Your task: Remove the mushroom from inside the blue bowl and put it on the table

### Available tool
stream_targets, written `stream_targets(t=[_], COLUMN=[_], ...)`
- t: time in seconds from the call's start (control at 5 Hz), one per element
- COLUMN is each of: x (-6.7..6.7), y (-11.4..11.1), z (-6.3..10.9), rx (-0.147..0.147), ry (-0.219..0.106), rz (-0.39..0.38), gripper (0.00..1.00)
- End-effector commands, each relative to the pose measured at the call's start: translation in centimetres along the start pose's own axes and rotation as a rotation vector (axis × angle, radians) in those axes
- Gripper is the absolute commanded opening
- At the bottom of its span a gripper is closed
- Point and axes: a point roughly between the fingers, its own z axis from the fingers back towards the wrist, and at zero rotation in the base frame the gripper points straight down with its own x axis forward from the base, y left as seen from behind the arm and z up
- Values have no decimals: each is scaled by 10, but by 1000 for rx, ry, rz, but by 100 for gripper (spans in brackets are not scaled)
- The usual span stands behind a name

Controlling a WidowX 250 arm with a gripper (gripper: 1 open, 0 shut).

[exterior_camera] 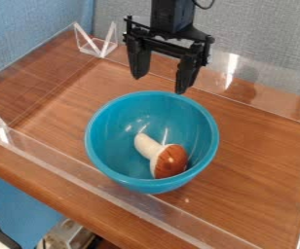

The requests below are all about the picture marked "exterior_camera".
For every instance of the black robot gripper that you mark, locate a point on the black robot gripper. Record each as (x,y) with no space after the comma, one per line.
(167,32)

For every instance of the blue plastic bowl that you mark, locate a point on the blue plastic bowl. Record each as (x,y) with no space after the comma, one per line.
(171,119)

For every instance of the brown and white toy mushroom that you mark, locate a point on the brown and white toy mushroom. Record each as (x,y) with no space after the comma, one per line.
(167,158)

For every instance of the clear acrylic table barrier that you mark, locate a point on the clear acrylic table barrier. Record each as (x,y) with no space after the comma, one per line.
(240,205)

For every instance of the white power strip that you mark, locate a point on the white power strip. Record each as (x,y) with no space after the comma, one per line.
(67,235)

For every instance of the clear acrylic corner bracket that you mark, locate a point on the clear acrylic corner bracket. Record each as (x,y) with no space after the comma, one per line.
(95,46)

